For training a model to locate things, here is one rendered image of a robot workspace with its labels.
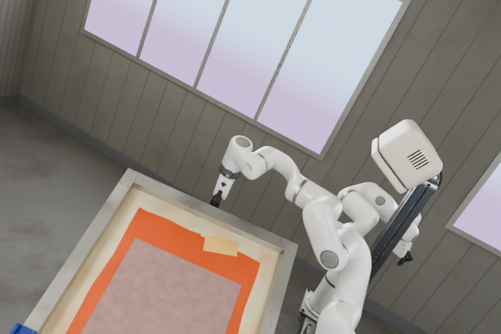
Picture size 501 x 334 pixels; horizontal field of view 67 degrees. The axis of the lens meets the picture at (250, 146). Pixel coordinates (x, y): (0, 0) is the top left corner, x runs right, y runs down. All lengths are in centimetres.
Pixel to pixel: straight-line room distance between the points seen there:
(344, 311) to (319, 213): 27
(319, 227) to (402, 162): 30
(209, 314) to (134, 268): 24
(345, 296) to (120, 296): 61
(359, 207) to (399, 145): 35
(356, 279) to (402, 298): 289
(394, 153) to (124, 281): 82
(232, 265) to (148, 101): 296
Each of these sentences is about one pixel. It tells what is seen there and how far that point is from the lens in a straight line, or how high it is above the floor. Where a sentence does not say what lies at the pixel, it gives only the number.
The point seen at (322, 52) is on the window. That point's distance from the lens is 332.
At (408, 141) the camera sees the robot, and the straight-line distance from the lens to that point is 113.
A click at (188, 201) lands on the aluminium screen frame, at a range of 120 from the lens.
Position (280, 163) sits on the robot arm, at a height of 174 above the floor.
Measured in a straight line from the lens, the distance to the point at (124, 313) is 113.
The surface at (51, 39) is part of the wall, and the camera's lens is 466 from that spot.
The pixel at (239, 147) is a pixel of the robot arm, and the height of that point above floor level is 175.
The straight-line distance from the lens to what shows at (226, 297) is 117.
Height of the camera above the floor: 219
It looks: 21 degrees down
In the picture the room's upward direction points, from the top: 25 degrees clockwise
